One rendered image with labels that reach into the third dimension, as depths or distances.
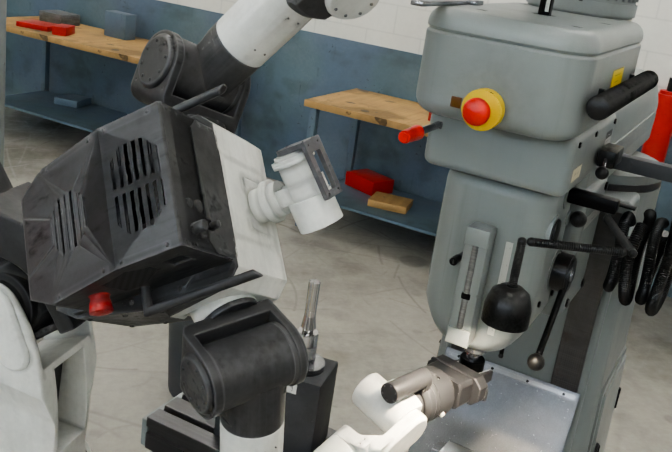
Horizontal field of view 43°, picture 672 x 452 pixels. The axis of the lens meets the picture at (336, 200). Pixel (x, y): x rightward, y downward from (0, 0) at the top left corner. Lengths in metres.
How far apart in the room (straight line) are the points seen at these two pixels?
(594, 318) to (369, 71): 4.52
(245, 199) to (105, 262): 0.22
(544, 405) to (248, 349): 1.01
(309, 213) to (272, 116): 5.53
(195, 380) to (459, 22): 0.62
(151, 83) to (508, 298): 0.61
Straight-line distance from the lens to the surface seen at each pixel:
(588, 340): 1.94
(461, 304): 1.44
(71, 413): 1.56
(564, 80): 1.23
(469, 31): 1.25
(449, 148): 1.38
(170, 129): 1.10
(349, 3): 1.18
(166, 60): 1.24
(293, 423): 1.80
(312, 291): 1.71
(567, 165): 1.33
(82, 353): 1.49
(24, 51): 8.39
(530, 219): 1.41
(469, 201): 1.42
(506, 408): 2.01
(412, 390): 1.42
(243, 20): 1.22
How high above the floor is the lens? 1.98
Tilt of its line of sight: 18 degrees down
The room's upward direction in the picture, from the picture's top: 8 degrees clockwise
